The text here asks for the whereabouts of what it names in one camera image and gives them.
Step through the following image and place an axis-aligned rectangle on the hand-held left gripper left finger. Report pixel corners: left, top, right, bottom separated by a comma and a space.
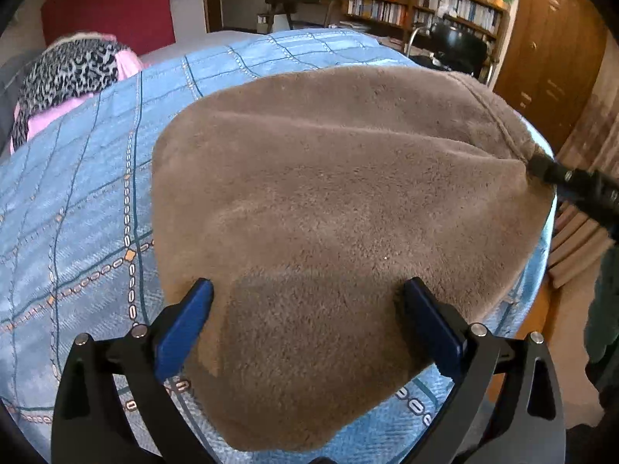
51, 278, 216, 464

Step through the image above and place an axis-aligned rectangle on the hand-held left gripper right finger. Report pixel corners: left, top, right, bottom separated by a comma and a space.
404, 276, 566, 464

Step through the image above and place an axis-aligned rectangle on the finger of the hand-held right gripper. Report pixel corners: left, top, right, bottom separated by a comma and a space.
526, 152, 619, 240

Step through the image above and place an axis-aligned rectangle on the brown fluffy towel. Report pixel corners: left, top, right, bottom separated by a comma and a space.
151, 65, 557, 452

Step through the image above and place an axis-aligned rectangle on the brown wooden door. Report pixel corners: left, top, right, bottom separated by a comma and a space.
493, 0, 607, 138

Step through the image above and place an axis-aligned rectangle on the person's dark green clothing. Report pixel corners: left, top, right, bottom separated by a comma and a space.
583, 246, 619, 426

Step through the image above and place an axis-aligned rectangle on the black metal chair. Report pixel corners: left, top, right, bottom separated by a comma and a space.
404, 20, 499, 88

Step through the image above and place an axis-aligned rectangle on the blue checked bed sheet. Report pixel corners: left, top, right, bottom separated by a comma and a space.
0, 29, 557, 464

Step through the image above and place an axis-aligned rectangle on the wooden bookshelf with books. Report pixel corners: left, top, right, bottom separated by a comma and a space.
342, 0, 511, 73

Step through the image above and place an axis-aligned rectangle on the leopard print cloth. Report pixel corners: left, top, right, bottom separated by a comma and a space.
10, 39, 131, 150

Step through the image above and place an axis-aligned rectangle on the grey padded headboard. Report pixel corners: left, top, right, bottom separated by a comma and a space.
0, 53, 30, 146

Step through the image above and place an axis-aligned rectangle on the dark wooden desk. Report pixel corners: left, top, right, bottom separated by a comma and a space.
263, 0, 339, 30

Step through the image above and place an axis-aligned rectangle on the white stool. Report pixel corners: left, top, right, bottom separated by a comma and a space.
256, 12, 291, 34

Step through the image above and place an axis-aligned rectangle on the red wall panel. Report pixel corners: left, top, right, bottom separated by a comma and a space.
41, 0, 176, 56

